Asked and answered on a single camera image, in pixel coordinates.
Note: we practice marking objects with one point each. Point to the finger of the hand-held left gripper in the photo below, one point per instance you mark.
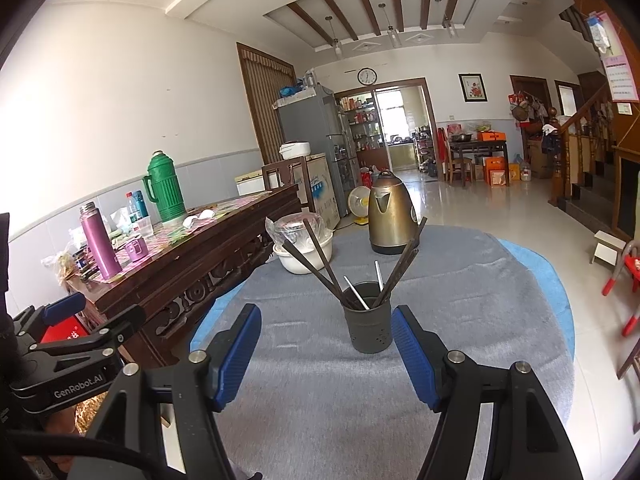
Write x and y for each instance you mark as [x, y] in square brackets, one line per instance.
[100, 330]
[62, 307]

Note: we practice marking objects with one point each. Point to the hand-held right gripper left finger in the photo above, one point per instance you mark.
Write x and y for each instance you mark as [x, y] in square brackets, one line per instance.
[235, 355]

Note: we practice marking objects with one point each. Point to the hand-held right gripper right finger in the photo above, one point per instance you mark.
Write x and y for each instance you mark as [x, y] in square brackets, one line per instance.
[417, 360]

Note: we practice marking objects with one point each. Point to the dark utensil holder cup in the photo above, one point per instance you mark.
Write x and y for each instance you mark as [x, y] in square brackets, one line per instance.
[367, 325]

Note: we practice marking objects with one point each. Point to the dark wooden chopstick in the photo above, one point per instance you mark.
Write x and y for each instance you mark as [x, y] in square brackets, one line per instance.
[410, 245]
[320, 255]
[407, 252]
[414, 256]
[310, 270]

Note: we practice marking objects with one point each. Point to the red shopping bag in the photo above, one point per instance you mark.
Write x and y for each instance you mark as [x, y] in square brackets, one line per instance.
[65, 334]

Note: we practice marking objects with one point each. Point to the clear plastic bag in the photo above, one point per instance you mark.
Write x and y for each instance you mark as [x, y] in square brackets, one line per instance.
[57, 265]

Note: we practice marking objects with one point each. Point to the gold patterned cloth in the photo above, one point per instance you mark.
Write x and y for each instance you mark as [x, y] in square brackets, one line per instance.
[92, 417]

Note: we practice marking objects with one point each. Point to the purple thermos flask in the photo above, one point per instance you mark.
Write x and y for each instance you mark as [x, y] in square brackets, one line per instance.
[100, 245]

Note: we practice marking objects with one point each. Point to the grey tablecloth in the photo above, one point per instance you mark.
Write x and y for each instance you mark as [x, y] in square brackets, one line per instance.
[310, 385]

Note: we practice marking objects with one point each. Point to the purple cup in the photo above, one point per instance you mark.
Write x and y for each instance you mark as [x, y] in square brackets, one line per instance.
[136, 249]

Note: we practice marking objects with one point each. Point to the carved wooden sideboard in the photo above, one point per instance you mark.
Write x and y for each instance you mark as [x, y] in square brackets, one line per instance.
[200, 255]

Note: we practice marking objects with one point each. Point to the clear plastic cup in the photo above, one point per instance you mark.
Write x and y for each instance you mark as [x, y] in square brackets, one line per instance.
[145, 226]

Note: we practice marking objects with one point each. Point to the white basin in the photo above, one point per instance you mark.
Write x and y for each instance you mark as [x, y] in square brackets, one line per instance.
[302, 257]

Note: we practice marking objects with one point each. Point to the red-capped water bottle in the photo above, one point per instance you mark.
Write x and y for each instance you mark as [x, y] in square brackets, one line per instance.
[135, 207]

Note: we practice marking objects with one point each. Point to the checkered table mat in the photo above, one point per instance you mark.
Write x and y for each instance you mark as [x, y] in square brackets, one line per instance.
[200, 232]

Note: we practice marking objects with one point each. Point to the white crumpled cloth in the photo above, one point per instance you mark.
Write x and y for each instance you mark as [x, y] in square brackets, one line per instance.
[197, 220]

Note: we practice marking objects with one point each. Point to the bronze electric kettle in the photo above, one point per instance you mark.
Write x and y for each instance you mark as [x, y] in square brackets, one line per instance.
[390, 215]

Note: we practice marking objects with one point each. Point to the blue tablecloth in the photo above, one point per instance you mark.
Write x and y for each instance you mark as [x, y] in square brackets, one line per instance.
[542, 270]

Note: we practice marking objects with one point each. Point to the green thermos jug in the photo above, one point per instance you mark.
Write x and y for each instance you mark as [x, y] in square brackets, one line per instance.
[162, 187]

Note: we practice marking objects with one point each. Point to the small electric fan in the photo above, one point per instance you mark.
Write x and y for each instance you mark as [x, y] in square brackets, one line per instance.
[359, 200]

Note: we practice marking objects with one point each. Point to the white cabinet box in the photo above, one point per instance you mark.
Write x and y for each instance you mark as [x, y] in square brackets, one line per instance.
[250, 182]

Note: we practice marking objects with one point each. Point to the white printed freezer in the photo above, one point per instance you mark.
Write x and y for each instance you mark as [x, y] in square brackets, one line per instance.
[320, 190]

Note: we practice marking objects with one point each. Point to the dark wooden chair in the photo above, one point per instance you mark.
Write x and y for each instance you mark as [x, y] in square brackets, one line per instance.
[282, 175]

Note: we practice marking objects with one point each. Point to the white rice cooker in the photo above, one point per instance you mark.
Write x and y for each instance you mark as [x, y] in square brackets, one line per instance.
[295, 150]

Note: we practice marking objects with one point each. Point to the dark wooden side table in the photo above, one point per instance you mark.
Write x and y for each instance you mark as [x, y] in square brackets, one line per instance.
[475, 152]

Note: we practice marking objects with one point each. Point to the clear water jug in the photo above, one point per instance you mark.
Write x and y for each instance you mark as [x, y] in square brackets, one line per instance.
[522, 169]

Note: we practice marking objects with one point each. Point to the white step stool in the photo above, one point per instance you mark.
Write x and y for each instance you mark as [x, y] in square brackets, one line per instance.
[607, 247]

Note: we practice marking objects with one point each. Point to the red child chair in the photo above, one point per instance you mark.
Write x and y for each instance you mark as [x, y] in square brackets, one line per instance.
[627, 275]

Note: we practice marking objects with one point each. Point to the orange box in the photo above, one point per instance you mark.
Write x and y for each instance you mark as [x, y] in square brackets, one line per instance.
[490, 136]

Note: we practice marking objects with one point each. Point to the glass display cabinet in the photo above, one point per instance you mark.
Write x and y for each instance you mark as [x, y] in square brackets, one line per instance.
[362, 120]

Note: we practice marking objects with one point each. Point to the silver refrigerator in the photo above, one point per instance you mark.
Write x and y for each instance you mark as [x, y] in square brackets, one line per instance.
[315, 120]

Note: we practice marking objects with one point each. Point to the brown curtained door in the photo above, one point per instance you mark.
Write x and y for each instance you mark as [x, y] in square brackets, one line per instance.
[267, 105]

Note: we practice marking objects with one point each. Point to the wooden stair railing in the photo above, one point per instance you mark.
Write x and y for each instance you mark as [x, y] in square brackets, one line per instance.
[580, 145]

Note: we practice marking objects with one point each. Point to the brown wooden door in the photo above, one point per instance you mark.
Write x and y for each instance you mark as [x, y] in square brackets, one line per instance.
[527, 97]

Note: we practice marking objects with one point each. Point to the pendant lamp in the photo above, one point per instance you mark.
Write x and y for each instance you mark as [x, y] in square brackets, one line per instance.
[394, 37]
[450, 27]
[337, 49]

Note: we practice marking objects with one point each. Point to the framed wall picture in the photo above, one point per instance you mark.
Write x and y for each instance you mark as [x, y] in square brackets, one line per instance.
[472, 87]

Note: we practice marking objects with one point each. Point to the round wall clock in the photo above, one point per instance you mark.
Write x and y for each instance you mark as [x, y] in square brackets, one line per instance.
[367, 76]

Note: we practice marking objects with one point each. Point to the pink wall calendar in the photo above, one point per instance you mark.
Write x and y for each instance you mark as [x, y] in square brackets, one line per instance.
[617, 70]

